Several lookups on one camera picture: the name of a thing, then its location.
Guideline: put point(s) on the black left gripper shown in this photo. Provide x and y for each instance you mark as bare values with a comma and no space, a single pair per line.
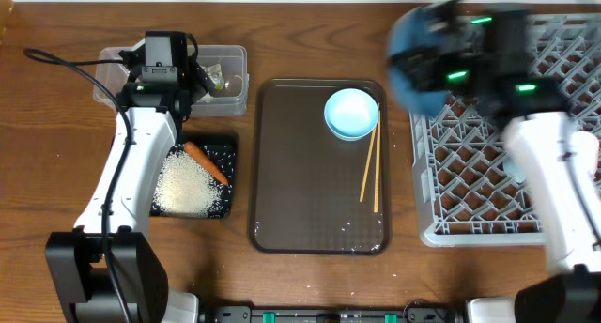
199,74

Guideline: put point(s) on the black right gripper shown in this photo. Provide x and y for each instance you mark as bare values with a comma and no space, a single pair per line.
423,61

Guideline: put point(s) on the green snack wrapper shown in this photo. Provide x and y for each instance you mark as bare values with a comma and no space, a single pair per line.
215,74

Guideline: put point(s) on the dark blue plate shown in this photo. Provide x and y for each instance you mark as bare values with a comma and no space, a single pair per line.
411,54

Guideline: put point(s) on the orange carrot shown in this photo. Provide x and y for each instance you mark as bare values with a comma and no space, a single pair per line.
200,157

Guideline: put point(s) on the wooden chopstick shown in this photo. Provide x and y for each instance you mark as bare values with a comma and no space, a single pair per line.
377,163
368,159

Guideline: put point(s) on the light blue bowl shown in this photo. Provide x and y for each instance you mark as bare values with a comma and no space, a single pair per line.
351,114

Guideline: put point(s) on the light blue cup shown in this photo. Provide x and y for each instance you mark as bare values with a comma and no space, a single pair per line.
511,170

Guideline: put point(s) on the white cup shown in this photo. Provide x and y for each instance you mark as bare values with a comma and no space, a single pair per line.
586,148

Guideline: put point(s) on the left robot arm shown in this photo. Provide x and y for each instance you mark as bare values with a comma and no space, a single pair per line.
104,269

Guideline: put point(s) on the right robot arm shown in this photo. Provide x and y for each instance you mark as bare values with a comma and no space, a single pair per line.
568,206

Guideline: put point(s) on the grey dishwasher rack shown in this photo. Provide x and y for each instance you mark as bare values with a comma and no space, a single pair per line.
463,198

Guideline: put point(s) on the clear plastic bin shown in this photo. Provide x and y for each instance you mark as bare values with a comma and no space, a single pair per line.
232,100

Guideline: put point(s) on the black tray bin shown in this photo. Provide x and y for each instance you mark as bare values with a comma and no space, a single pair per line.
220,149

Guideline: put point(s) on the pile of white rice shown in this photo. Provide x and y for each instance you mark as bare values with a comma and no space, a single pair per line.
185,188

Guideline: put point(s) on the brown serving tray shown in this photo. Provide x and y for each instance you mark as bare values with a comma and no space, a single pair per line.
307,182

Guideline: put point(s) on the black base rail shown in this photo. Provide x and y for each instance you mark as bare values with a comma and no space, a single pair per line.
409,314

